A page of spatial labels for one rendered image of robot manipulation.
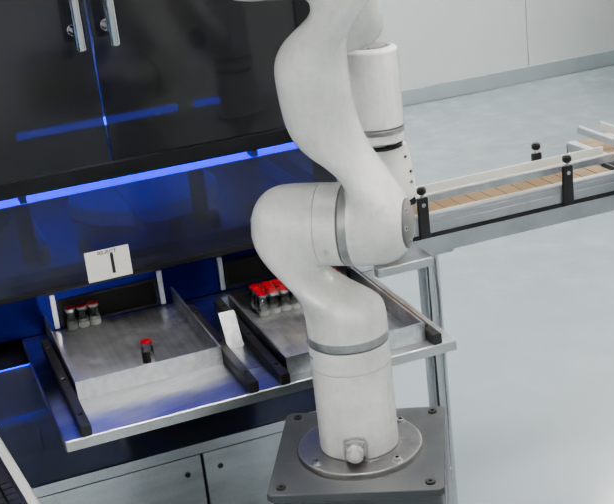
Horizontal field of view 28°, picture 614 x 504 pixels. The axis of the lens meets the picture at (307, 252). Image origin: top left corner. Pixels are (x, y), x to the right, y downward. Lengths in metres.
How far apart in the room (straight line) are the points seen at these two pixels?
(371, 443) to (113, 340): 0.70
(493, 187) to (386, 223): 1.10
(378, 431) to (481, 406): 2.05
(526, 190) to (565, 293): 1.89
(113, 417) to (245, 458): 0.58
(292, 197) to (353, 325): 0.20
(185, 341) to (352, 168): 0.75
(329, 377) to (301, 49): 0.49
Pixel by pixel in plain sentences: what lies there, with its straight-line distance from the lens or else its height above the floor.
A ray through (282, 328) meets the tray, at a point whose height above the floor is 0.88.
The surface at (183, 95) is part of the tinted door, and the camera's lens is 2.36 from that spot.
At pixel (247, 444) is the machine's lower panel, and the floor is 0.57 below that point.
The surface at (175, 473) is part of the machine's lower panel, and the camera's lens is 2.59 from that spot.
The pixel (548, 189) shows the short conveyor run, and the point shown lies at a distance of 2.84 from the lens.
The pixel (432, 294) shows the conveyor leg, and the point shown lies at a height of 0.73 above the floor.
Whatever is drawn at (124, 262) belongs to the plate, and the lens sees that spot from 2.40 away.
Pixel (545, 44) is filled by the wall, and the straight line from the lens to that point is 8.06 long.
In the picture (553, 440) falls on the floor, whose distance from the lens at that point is 3.71.
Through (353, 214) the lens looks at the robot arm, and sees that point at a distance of 1.72.
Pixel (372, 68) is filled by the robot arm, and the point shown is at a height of 1.39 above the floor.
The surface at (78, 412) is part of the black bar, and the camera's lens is 2.10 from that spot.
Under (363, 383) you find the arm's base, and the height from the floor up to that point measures 1.00.
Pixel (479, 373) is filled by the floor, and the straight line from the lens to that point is 4.12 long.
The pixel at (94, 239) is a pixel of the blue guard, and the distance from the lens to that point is 2.37.
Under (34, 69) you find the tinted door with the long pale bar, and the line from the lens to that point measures 2.30.
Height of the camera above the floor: 1.80
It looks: 20 degrees down
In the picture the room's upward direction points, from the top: 7 degrees counter-clockwise
